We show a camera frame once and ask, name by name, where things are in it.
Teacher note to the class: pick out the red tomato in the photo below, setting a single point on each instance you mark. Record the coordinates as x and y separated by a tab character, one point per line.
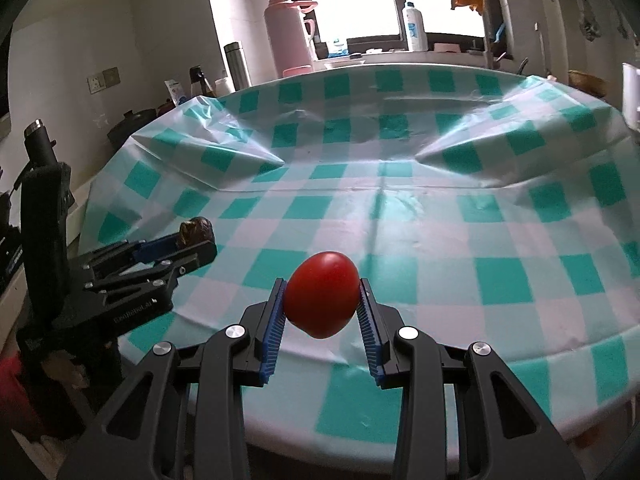
322	292

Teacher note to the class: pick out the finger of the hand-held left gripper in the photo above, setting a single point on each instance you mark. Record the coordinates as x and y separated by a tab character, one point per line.
192	260
155	250

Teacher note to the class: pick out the white lotion bottle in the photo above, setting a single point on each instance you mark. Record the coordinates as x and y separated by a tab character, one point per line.
415	25

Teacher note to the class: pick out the dark cooking pot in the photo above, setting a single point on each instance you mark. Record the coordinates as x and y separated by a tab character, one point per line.
131	127

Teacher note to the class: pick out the pink bowl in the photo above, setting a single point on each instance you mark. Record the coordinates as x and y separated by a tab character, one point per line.
297	71

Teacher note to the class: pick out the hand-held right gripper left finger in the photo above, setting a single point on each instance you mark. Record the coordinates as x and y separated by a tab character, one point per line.
274	335

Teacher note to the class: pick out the dark wrinkled fruit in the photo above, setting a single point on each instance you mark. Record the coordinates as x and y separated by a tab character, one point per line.
197	230

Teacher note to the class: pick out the hanging kitchen utensils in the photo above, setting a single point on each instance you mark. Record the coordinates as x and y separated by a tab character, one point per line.
580	0

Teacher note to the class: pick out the white cup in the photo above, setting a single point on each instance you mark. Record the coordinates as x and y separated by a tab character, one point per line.
631	95

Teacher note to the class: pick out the white snack packet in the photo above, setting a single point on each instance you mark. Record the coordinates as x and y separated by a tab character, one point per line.
175	91

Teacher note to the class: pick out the pink thermos jug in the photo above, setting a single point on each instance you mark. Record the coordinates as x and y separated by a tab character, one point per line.
287	35

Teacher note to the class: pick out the dark glass bottle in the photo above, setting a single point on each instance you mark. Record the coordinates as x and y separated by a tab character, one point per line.
196	82

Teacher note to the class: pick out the wall socket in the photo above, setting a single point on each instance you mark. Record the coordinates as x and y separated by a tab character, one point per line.
111	76
96	83

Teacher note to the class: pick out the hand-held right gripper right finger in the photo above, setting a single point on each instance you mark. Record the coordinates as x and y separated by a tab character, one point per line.
370	340

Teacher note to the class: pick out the steel flask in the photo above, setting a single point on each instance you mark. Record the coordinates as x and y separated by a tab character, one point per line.
237	65

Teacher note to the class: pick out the red garment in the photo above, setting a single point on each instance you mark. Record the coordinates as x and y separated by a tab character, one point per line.
15	395

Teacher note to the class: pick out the wicker basket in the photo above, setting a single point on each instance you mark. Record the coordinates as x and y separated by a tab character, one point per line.
587	82

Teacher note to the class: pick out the teal checkered tablecloth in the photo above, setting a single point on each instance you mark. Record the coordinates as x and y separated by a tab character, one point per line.
450	220

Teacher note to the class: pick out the small labelled jar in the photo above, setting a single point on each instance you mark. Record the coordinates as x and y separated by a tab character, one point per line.
337	47

